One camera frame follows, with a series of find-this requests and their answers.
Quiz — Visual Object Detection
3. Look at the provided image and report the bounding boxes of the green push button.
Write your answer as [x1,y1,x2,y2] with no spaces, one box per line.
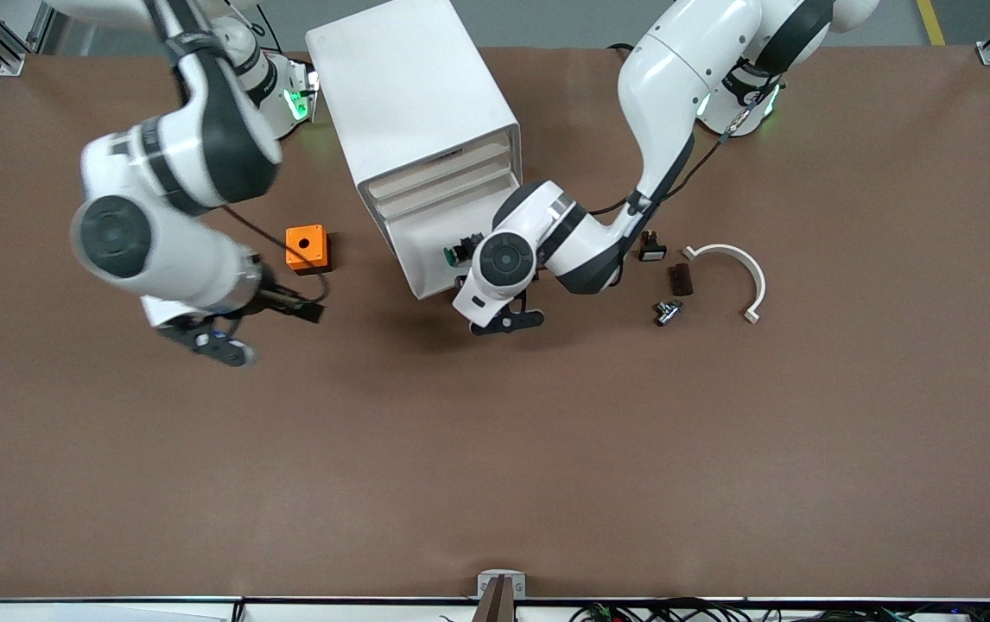
[444,233,485,266]

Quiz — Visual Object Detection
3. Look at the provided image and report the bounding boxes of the orange box with hole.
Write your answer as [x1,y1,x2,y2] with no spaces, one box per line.
[285,224,333,276]

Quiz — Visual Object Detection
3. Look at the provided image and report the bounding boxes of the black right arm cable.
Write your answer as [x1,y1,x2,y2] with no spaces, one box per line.
[223,203,329,303]

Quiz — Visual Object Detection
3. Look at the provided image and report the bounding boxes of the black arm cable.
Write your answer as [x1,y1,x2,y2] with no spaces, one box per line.
[223,203,329,303]
[588,73,777,217]

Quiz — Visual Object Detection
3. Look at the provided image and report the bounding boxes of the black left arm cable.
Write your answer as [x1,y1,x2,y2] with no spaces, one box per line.
[588,73,777,217]

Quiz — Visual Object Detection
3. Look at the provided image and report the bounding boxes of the silver base connector bracket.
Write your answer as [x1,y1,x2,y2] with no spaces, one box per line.
[283,60,320,122]

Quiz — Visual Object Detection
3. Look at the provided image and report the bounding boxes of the white curved plastic bracket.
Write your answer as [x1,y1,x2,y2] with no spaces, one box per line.
[682,244,767,325]

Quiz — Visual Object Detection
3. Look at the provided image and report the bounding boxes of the grey mount bracket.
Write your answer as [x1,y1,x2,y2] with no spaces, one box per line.
[471,570,527,622]

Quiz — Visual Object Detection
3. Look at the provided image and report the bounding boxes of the white table edge rail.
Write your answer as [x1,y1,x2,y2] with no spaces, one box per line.
[0,596,990,622]

